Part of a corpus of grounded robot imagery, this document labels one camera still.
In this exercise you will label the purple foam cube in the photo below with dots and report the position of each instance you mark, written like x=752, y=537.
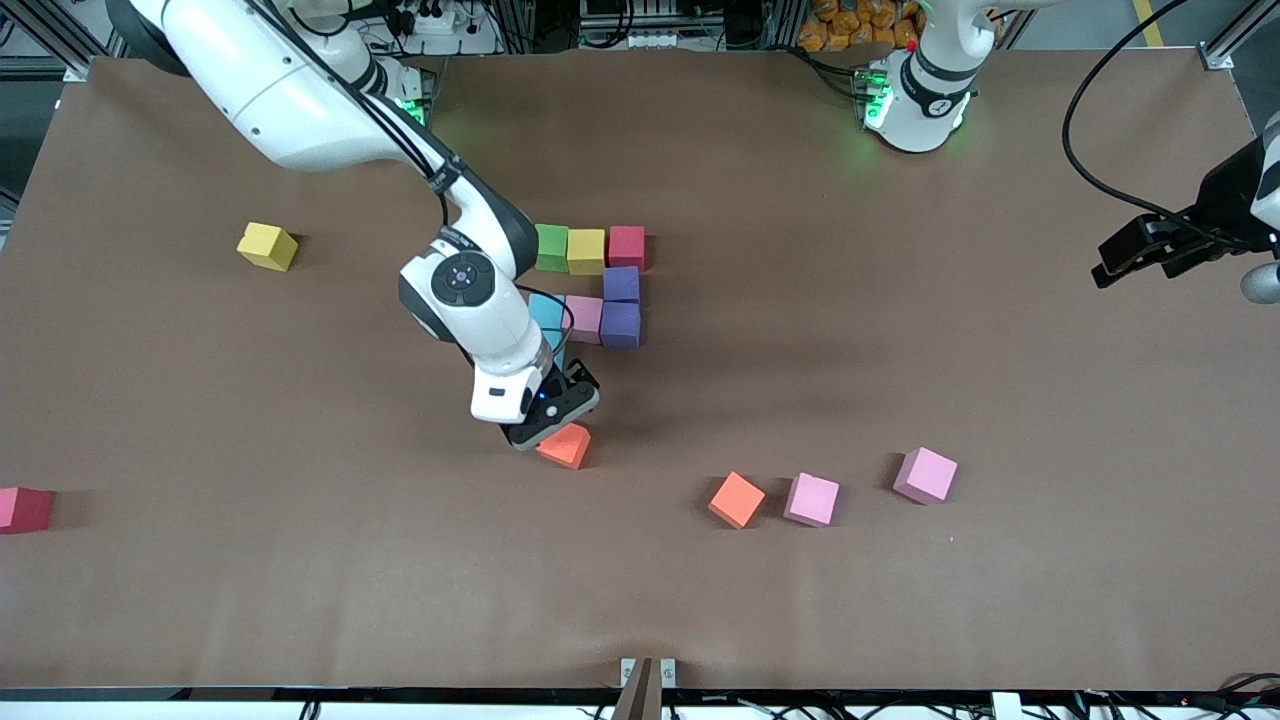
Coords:
x=620, y=324
x=621, y=284

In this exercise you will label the blue foam cube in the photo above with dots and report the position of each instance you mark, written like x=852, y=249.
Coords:
x=561, y=353
x=548, y=312

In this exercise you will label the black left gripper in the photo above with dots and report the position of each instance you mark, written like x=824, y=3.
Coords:
x=1222, y=208

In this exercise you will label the red foam cube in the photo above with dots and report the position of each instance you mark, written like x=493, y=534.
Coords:
x=627, y=246
x=22, y=509

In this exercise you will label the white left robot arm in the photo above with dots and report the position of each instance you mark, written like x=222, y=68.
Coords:
x=930, y=90

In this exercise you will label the aluminium frame rail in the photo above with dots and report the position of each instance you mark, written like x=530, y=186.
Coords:
x=50, y=30
x=1245, y=25

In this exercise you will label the white power strip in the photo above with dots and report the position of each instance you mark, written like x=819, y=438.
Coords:
x=445, y=20

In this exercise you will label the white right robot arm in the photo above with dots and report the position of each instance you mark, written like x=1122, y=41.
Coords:
x=480, y=310

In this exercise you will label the small metal table bracket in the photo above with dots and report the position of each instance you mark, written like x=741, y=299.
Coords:
x=627, y=672

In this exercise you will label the green foam cube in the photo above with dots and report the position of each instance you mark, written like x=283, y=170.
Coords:
x=553, y=247

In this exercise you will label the tan vertical strut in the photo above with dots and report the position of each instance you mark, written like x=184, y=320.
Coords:
x=636, y=695

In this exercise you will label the pile of orange bags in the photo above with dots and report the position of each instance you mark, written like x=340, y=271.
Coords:
x=850, y=25

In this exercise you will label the orange foam cube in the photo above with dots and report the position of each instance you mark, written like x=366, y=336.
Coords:
x=570, y=451
x=736, y=499

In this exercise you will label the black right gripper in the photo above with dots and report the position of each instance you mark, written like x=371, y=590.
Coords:
x=557, y=379

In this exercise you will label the yellow foam cube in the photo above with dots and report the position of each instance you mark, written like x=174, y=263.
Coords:
x=267, y=245
x=586, y=252

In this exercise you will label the pink foam cube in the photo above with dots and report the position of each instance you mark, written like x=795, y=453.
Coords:
x=926, y=474
x=811, y=498
x=586, y=320

